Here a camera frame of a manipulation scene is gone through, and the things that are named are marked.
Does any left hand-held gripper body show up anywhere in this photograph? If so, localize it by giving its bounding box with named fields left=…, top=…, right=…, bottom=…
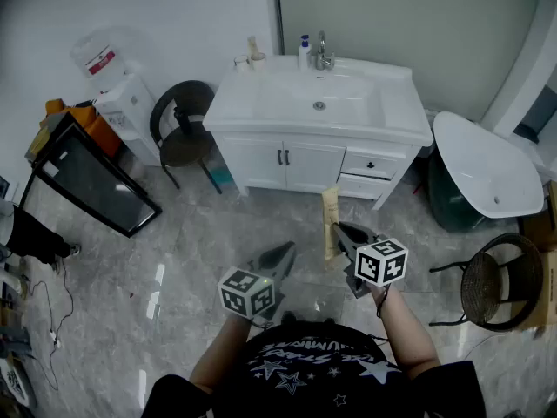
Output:
left=217, top=257, right=287, bottom=322

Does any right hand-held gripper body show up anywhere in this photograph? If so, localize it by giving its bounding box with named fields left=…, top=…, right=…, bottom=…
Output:
left=341, top=236, right=410, bottom=300

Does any person's right forearm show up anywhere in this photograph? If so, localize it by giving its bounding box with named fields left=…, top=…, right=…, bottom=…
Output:
left=368, top=283, right=440, bottom=381

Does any person's left forearm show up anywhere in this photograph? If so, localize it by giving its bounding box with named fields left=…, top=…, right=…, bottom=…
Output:
left=190, top=314, right=254, bottom=394

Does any person's black star-print shirt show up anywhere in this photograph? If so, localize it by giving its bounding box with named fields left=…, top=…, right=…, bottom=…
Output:
left=141, top=319, right=487, bottom=418

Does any dark wicker chair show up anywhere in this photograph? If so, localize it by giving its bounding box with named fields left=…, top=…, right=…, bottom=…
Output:
left=428, top=232, right=545, bottom=333
left=149, top=79, right=224, bottom=195

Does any white sink vanity cabinet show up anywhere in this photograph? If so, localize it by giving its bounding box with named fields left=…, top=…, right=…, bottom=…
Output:
left=203, top=54, right=435, bottom=211

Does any chrome faucet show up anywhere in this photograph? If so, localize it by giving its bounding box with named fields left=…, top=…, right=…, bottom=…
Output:
left=314, top=30, right=336, bottom=71

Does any white soap pump bottle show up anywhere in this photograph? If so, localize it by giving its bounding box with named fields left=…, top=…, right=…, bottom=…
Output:
left=298, top=34, right=312, bottom=71

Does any black framed glass panel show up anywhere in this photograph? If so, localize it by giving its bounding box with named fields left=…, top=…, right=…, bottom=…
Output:
left=19, top=111, right=164, bottom=239

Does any white water dispenser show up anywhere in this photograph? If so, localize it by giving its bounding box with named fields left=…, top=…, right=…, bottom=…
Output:
left=94, top=72, right=163, bottom=168

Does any frosted glass partition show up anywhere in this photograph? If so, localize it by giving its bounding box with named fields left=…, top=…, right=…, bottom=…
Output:
left=273, top=0, right=547, bottom=124

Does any orange box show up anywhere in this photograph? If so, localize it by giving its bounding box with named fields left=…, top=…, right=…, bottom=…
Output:
left=43, top=98, right=123, bottom=158

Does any clear water jug red label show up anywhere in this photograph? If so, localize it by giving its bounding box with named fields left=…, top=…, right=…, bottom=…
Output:
left=69, top=26, right=128, bottom=91

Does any black floor cable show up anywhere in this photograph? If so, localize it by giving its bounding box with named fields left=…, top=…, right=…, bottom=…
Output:
left=24, top=254, right=76, bottom=392

